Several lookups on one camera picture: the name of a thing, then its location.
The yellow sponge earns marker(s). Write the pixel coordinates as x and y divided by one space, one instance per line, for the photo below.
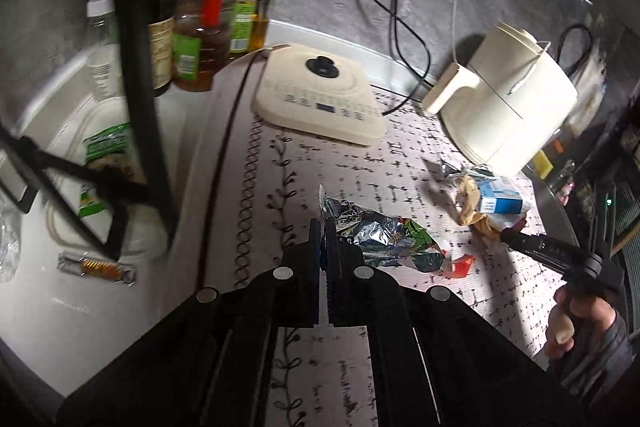
542 164

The black metal rack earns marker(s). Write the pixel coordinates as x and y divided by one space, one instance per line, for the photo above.
142 117

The clear bottle with white cap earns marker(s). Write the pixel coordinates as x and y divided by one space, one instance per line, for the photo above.
102 57

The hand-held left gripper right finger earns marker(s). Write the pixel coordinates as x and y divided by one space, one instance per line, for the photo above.
332 257

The red capped oil bottle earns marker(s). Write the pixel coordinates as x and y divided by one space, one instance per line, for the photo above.
200 52

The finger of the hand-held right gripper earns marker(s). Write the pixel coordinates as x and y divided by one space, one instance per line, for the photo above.
540 249

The clear plastic bag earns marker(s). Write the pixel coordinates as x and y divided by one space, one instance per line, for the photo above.
6 237

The blue and white carton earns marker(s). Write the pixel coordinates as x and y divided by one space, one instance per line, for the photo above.
500 201

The cream induction cooker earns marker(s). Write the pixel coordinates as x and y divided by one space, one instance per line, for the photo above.
295 87

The printed table mat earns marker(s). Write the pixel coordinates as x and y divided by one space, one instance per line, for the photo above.
400 187

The orange candy bar wrapper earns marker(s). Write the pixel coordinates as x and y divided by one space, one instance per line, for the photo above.
95 268

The green food packet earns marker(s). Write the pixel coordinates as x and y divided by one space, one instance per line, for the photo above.
107 152

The crumpled foil scrap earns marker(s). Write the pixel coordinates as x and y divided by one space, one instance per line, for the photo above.
450 171

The foil snack wrapper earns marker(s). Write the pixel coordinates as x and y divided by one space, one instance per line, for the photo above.
385 239

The cream electric kettle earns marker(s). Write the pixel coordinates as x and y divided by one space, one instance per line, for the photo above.
515 107

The yellow capped bottle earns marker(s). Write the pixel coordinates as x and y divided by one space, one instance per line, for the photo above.
242 22

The dark sauce bottle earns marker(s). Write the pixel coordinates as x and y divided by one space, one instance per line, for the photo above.
160 42

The red wrapper scrap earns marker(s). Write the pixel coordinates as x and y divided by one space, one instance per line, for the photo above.
460 266

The person's right hand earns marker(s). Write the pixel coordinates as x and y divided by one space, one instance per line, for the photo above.
575 322

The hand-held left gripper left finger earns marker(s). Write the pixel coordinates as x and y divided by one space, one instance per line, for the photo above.
314 257

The brown paper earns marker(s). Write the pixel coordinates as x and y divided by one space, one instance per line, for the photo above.
467 204

